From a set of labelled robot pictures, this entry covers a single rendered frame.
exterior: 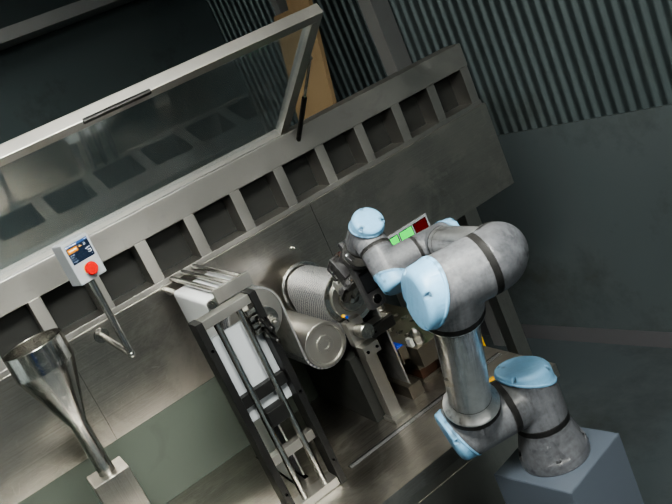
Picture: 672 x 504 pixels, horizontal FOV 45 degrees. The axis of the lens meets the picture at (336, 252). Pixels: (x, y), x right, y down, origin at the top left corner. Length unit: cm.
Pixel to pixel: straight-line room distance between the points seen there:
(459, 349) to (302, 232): 102
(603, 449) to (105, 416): 125
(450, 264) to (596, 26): 211
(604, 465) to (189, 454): 113
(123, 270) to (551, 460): 122
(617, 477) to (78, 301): 140
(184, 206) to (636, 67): 185
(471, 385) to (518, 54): 221
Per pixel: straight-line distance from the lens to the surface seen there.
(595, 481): 180
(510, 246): 138
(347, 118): 247
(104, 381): 223
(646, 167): 345
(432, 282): 133
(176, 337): 226
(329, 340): 208
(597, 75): 340
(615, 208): 360
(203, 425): 234
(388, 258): 173
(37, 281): 216
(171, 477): 235
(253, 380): 189
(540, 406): 171
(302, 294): 219
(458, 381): 153
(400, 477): 196
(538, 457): 177
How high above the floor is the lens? 195
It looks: 16 degrees down
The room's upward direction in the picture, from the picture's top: 24 degrees counter-clockwise
